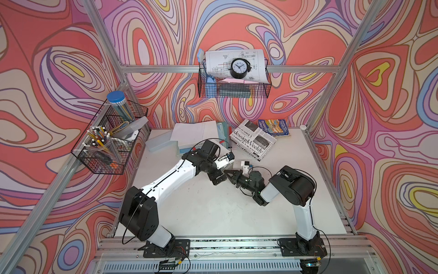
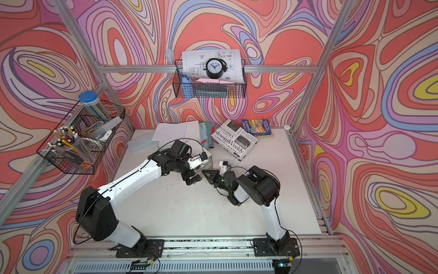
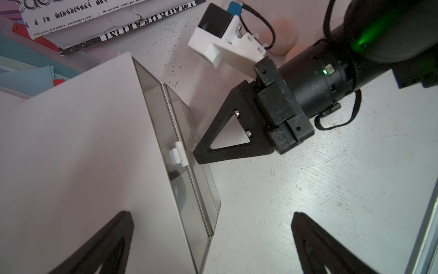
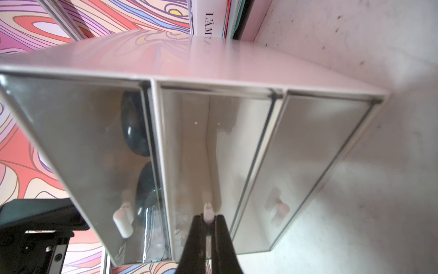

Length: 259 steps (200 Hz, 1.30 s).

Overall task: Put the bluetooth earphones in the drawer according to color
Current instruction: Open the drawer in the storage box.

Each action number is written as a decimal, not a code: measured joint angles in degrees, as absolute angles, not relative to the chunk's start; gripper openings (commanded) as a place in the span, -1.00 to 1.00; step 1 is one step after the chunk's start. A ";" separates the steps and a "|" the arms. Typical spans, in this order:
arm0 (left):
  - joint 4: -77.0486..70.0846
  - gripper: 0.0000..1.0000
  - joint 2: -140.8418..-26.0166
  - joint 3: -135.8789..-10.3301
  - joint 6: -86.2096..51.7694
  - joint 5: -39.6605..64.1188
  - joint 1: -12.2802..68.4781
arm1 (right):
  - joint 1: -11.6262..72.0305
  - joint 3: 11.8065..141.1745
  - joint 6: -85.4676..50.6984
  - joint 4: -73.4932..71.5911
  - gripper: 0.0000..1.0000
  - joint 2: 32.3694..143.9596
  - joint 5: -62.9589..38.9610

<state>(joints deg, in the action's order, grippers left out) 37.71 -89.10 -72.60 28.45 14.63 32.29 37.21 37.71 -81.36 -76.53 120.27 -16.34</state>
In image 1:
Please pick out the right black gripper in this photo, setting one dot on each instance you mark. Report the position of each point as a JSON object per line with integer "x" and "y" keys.
{"x": 236, "y": 174}

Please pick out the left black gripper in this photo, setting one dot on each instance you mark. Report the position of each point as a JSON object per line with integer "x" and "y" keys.
{"x": 213, "y": 177}

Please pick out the white three-drawer box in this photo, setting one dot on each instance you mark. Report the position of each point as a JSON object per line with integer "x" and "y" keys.
{"x": 221, "y": 151}

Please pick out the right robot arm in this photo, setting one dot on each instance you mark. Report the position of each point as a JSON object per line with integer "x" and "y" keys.
{"x": 296, "y": 186}

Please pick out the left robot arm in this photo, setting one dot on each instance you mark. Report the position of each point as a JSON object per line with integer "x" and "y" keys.
{"x": 139, "y": 213}

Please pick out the folded newspaper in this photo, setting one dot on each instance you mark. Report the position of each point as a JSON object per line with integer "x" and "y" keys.
{"x": 249, "y": 137}

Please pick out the teal books stack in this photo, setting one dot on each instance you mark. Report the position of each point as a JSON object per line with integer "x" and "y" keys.
{"x": 223, "y": 131}

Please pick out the white open notebook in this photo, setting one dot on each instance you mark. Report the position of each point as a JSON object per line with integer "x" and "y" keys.
{"x": 188, "y": 134}

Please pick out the translucent plastic box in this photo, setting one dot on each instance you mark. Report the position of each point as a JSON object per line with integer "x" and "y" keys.
{"x": 160, "y": 142}

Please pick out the blue book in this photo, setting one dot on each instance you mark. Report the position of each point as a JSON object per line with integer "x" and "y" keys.
{"x": 274, "y": 127}

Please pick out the black round clock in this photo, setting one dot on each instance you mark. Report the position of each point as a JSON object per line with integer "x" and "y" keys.
{"x": 240, "y": 67}

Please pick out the white drawing sheet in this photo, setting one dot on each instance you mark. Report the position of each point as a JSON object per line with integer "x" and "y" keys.
{"x": 218, "y": 64}

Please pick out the clear cup with pens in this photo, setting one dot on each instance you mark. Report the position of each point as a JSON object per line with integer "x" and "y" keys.
{"x": 100, "y": 143}

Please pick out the blue lid pencil jar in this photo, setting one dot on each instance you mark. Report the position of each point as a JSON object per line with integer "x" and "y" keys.
{"x": 119, "y": 103}

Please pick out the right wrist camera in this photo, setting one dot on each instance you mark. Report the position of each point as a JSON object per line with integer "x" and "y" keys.
{"x": 246, "y": 167}

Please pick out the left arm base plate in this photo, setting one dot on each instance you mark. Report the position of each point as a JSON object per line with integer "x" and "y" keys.
{"x": 178, "y": 248}

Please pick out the black wire wall basket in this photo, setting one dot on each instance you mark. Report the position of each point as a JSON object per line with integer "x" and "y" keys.
{"x": 212, "y": 87}

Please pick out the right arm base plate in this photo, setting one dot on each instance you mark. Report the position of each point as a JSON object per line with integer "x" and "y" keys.
{"x": 298, "y": 246}

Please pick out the black wire side basket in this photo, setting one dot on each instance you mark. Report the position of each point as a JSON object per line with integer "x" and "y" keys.
{"x": 107, "y": 117}

